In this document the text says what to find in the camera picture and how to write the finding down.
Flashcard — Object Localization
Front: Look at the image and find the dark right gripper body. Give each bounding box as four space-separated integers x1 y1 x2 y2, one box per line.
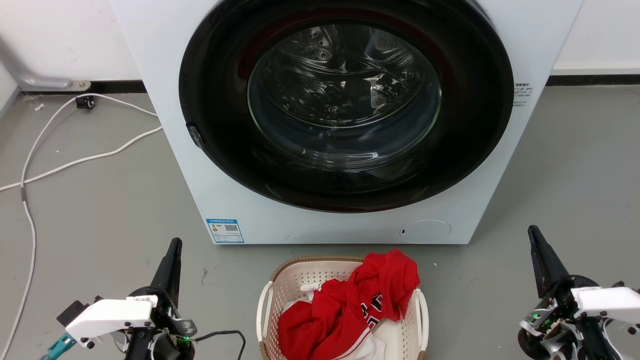
517 274 623 360

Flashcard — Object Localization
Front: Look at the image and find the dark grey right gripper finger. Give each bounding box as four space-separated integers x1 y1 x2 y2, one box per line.
527 225 557 299
532 225 572 290

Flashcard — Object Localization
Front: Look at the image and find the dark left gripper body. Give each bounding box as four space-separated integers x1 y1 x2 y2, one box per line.
124 286 199 360

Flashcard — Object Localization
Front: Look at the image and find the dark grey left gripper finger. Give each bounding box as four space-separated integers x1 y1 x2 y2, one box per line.
149 238 177 297
168 238 183 307

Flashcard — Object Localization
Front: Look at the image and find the beige plastic laundry basket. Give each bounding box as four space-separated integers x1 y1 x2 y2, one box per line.
256 256 430 360

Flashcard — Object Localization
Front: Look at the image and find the blue energy label sticker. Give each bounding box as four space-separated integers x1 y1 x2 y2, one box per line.
205 218 245 244

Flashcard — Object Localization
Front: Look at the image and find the white front-load washing machine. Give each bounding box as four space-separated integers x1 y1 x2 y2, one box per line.
109 0 585 246

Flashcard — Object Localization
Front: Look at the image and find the round white filter cover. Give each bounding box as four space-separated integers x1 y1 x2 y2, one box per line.
399 219 452 244

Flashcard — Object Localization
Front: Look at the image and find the red sports jersey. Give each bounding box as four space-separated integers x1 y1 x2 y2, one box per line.
277 248 421 360

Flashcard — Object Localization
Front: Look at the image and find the white garment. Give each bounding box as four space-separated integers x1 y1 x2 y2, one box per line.
299 281 407 360

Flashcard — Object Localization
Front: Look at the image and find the small printed text sticker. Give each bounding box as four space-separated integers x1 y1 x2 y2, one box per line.
513 82 533 107

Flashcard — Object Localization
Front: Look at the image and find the black round washer door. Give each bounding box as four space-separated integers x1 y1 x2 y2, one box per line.
178 0 515 213

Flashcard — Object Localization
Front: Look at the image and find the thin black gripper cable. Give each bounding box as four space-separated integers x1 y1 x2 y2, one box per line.
192 329 247 360

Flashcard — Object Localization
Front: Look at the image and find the teal cable connector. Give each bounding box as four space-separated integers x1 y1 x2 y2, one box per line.
40 332 77 360

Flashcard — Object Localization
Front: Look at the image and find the long white hose cable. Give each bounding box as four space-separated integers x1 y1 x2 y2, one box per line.
0 93 159 358

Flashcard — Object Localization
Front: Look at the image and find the dark door latch handle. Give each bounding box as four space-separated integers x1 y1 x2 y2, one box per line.
186 122 205 149

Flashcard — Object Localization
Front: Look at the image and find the thin white power cable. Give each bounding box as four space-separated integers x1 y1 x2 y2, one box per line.
0 126 164 193

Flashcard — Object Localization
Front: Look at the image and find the grey wall pipe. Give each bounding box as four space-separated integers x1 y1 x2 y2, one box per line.
0 37 92 92

